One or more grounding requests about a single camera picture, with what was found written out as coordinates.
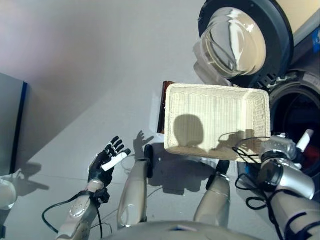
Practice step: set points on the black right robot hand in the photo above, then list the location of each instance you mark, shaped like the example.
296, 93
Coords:
285, 145

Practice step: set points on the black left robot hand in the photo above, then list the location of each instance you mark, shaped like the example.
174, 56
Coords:
102, 167

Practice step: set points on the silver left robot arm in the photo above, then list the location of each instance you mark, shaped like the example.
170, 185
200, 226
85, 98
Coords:
77, 210

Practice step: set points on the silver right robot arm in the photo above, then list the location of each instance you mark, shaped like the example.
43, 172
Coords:
295, 180

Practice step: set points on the dark grey washing machine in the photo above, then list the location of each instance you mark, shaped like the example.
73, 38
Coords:
307, 77

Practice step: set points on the white wicker laundry basket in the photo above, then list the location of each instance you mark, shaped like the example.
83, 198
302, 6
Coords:
212, 107

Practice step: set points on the brown translucent stool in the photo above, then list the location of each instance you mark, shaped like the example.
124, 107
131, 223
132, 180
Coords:
162, 110

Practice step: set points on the silver right robot leg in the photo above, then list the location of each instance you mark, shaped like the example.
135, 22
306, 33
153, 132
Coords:
215, 197

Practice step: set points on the grey robot torso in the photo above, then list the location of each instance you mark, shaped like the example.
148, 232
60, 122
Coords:
175, 232

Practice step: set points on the white rounded object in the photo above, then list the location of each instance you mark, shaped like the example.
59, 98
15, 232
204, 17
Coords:
6, 192

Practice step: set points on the grey panel with blue edge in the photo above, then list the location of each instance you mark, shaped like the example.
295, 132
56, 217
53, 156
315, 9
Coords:
10, 125

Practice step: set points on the white vertical side panel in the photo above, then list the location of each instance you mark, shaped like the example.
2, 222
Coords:
307, 35

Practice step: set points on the round glass washer door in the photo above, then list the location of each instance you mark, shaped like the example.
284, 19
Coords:
232, 42

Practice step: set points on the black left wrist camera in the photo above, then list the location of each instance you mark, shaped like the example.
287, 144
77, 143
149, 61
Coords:
102, 196

